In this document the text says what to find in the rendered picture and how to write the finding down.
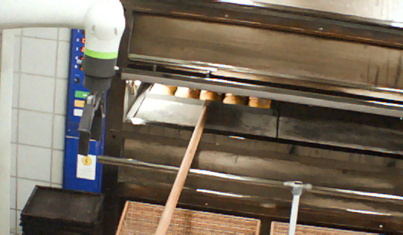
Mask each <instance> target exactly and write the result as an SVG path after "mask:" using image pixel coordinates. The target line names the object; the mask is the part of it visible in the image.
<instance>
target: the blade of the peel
mask: <svg viewBox="0 0 403 235"><path fill-rule="evenodd" d="M154 86H155V84H154V83H153V84H152V85H151V86H150V87H149V89H148V90H147V91H146V94H145V98H149V99H156V100H166V101H172V102H177V103H187V104H193V105H199V106H203V104H204V101H205V100H202V99H199V98H198V99H196V98H190V97H180V96H176V95H175V93H176V92H177V91H178V87H176V91H175V92H174V95H169V94H159V93H153V92H151V91H152V88H153V87H154ZM224 95H225V93H223V94H222V98H221V99H222V101H223V99H224ZM248 98H249V96H248ZM274 101H275V100H272V99H271V103H270V106H271V108H270V109H267V108H261V107H256V106H247V104H248V99H247V100H246V105H239V104H234V103H223V102H217V101H213V106H212V107H214V108H220V109H230V110H237V111H242V112H253V113H258V114H264V115H273V111H274Z"/></svg>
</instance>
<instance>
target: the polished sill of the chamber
mask: <svg viewBox="0 0 403 235"><path fill-rule="evenodd" d="M195 129H196V127H195V126H185V125H179V124H173V123H163V122H157V121H150V120H141V119H135V118H134V117H126V118H125V120H124V121H123V128H122V131H124V132H134V133H140V134H145V135H157V136H162V137H168V138H178V139H184V140H189V141H191V139H192V136H193V133H194V131H195ZM199 141H200V142H205V143H211V144H221V145H227V146H232V147H244V148H249V149H260V150H265V151H271V152H281V153H287V154H292V155H302V156H308V157H313V158H329V159H334V160H340V161H349V162H355V163H361V164H370V165H376V166H381V167H383V166H386V167H396V168H401V169H403V155H399V154H393V153H388V152H379V151H372V150H367V149H357V148H352V147H342V146H336V145H331V144H316V143H309V142H304V141H294V140H289V139H283V138H272V137H267V136H261V135H251V134H245V133H239V132H229V131H222V130H217V129H206V128H203V131H202V134H201V137H200V139H199Z"/></svg>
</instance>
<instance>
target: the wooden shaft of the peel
mask: <svg viewBox="0 0 403 235"><path fill-rule="evenodd" d="M209 111H210V108H209V107H208V106H205V107H204V108H203V109H202V111H201V115H200V117H199V121H198V123H197V125H196V129H195V131H194V133H193V136H192V139H191V141H190V144H189V146H188V149H187V152H186V154H185V157H184V160H183V162H182V164H181V168H180V170H179V172H178V175H177V177H176V180H175V183H174V185H173V188H172V191H171V193H170V196H169V198H168V201H167V204H166V206H165V208H164V212H163V214H162V216H161V220H160V222H159V224H158V227H157V229H156V232H155V234H154V235H165V234H166V232H167V229H168V226H169V223H170V220H171V218H172V215H173V212H174V210H175V206H176V204H177V201H178V197H179V195H180V193H181V189H182V187H183V185H184V181H185V178H186V176H187V173H188V170H189V168H190V165H191V162H192V160H193V156H194V154H195V151H196V147H197V146H198V143H199V139H200V137H201V135H202V131H203V128H204V125H205V123H206V120H207V116H208V114H209Z"/></svg>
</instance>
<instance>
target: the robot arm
mask: <svg viewBox="0 0 403 235"><path fill-rule="evenodd" d="M122 7H123V6H122V4H121V3H120V2H119V1H118V0H0V30H6V29H18V28H68V29H71V28H75V29H82V30H85V32H86V43H85V50H84V57H83V59H82V60H77V63H79V64H81V65H82V67H81V69H82V70H81V71H82V72H83V73H84V78H83V87H84V88H87V89H88V90H89V93H88V94H87V96H85V102H84V107H83V113H82V117H81V120H80V126H79V129H78V130H77V132H79V133H80V135H79V141H78V147H77V154H78V155H82V156H85V157H88V150H89V144H90V139H91V140H95V141H100V139H101V133H102V127H103V118H106V114H105V111H106V91H107V90H109V89H110V85H111V79H112V76H114V75H115V71H116V70H118V69H119V68H118V67H117V66H116V64H117V53H118V47H119V43H120V38H121V36H122V33H123V30H124V27H125V20H124V17H123V8H122ZM84 128H85V129H84ZM90 128H91V132H90Z"/></svg>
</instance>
